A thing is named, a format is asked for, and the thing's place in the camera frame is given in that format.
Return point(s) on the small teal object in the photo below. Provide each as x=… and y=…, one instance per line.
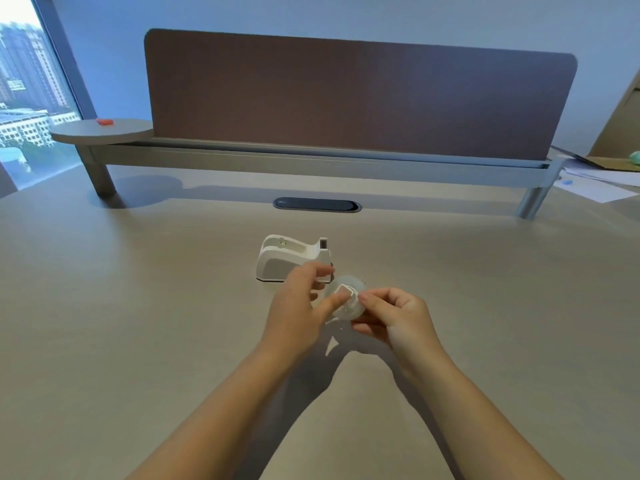
x=635, y=157

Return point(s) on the person's right forearm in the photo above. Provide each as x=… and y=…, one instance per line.
x=470, y=424

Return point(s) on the window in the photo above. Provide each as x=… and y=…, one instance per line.
x=30, y=94

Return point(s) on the person's left hand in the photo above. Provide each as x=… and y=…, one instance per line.
x=292, y=314

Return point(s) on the person's left thumb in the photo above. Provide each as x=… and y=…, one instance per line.
x=334, y=307

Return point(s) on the round grey side shelf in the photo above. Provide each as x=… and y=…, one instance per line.
x=102, y=130

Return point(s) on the white paper sheets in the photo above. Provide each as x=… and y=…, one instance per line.
x=595, y=182

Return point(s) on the person's right hand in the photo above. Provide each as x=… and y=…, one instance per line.
x=405, y=324

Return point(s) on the clear tape roll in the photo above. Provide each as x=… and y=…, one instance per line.
x=345, y=302

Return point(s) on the brown desk divider panel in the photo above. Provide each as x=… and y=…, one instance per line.
x=360, y=94

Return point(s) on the brown cardboard box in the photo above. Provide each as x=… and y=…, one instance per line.
x=620, y=129

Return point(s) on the person's right thumb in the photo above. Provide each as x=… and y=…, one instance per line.
x=370, y=307

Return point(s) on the person's left forearm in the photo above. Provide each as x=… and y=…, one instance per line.
x=220, y=414

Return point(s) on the grey metal divider rail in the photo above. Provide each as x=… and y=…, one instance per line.
x=320, y=162

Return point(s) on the person's left middle finger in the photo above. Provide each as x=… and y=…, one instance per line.
x=315, y=296

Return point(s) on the white tape dispenser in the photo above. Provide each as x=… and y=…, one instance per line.
x=290, y=259

